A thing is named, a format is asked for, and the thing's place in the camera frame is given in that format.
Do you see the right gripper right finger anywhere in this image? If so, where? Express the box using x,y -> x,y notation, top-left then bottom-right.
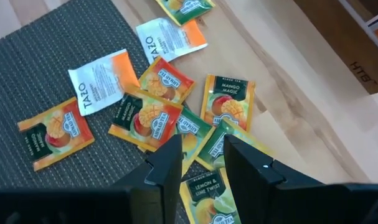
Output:
223,134 -> 378,224

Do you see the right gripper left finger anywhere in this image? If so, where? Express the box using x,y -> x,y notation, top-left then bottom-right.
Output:
0,134 -> 182,224

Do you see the wooden tea organizer box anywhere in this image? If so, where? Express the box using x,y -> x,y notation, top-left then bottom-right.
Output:
293,0 -> 378,96

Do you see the grey woven placemat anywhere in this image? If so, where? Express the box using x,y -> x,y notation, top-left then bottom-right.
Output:
0,0 -> 210,224

